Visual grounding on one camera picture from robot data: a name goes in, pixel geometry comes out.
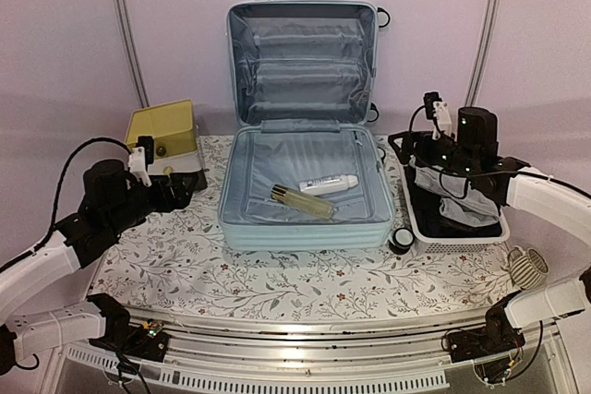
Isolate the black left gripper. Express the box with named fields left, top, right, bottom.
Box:
left=106, top=171, right=199, bottom=236

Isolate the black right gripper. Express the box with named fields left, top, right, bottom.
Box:
left=390, top=130, right=479, bottom=179

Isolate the dark navy garment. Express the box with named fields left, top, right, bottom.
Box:
left=408, top=184, right=502, bottom=238

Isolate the yellow white drawer organizer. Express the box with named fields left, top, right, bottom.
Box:
left=125, top=99, right=208, bottom=192

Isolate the grey garment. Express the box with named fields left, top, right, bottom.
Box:
left=411, top=166, right=500, bottom=227

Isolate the white plastic mesh basket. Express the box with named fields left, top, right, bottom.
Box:
left=395, top=160, right=510, bottom=254

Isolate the gold cap glass bottle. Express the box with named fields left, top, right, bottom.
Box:
left=271, top=185, right=334, bottom=220

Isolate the light blue hard-shell suitcase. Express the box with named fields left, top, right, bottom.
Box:
left=218, top=0, right=395, bottom=251

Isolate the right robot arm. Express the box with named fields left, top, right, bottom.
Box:
left=387, top=101, right=590, bottom=363

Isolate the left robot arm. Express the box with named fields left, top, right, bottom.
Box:
left=1, top=159, right=203, bottom=374

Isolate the floral white tablecloth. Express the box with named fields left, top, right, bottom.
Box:
left=90, top=136, right=513, bottom=323

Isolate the white squeeze tube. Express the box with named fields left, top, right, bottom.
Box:
left=298, top=174, right=359, bottom=196

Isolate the striped woven cup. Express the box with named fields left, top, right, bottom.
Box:
left=507, top=247, right=549, bottom=291

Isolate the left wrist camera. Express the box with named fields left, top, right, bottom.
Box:
left=127, top=136, right=154, bottom=187

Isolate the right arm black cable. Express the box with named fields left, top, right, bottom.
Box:
left=438, top=167, right=476, bottom=199

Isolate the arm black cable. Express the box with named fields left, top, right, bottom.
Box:
left=31, top=137, right=133, bottom=252
left=438, top=167, right=476, bottom=199

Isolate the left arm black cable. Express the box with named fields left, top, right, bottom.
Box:
left=31, top=137, right=133, bottom=252

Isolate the aluminium front rail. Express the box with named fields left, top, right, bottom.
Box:
left=50, top=304, right=569, bottom=390

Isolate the right wall aluminium post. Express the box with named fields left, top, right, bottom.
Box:
left=464, top=0, right=501, bottom=106

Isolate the wall aluminium post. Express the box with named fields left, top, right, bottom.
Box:
left=113, top=0, right=151, bottom=109
left=464, top=0, right=501, bottom=106

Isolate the left wall aluminium post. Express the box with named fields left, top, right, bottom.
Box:
left=113, top=0, right=151, bottom=109

